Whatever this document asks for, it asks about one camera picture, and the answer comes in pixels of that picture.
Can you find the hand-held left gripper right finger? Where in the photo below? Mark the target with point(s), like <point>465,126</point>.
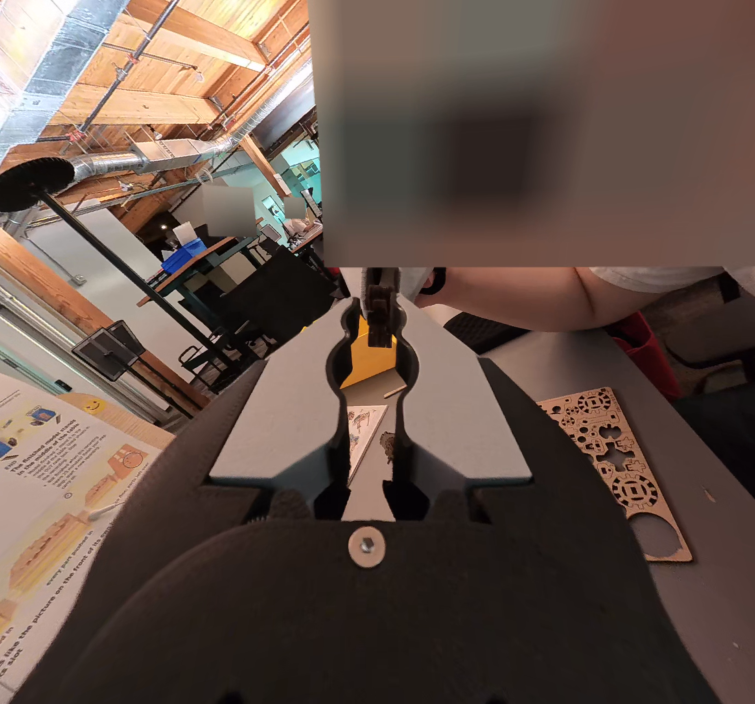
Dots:
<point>460,421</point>

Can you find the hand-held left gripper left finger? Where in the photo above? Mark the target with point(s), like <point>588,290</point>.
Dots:
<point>277,421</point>

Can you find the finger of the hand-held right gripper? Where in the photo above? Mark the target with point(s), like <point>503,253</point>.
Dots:
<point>413,282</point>
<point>360,280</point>

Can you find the small dark wooden gear part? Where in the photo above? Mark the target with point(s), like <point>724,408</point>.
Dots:
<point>380,315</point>

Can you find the person's right forearm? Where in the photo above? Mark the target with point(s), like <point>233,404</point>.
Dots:
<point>519,300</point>

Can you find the thin wooden stick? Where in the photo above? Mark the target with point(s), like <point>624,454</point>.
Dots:
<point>395,391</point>

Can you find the dark wooden gear subassembly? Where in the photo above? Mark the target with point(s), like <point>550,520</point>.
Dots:
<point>388,444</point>

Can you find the illustrated assembly booklet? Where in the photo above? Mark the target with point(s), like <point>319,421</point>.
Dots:
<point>361,433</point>

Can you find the black mesh chair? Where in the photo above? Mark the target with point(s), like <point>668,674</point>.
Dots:
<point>277,297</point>

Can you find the yellow plastic bin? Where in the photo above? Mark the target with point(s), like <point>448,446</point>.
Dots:
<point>365,368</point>

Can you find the laser-cut wooden part sheet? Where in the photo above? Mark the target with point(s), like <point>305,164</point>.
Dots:
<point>590,441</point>

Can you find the wood-top workbench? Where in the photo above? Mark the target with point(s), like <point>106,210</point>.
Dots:
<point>183,275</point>

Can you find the blue storage bin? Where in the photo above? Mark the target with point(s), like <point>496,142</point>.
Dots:
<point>183,256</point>

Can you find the white box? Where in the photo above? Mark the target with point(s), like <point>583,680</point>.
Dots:
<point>184,233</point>

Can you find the yellow smiley sticker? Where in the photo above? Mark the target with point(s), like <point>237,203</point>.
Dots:
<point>94,405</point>

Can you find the black framed panel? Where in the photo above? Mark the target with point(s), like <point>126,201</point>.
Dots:
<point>106,350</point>

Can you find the red plastic container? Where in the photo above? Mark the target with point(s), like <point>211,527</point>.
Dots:
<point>643,350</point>

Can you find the white t-shirt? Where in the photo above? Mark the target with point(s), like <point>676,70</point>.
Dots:
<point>649,279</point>

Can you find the printed instruction poster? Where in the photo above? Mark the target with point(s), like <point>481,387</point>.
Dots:
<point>47,480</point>

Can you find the black ceiling pipe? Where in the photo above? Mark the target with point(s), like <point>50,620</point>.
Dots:
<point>149,38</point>

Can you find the black pole stand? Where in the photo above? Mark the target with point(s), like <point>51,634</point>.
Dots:
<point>35,185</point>

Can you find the silver round air duct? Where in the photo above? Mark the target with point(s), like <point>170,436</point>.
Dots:
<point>100,166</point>

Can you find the silver rectangular air duct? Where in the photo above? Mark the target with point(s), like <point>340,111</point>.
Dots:
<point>71,26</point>

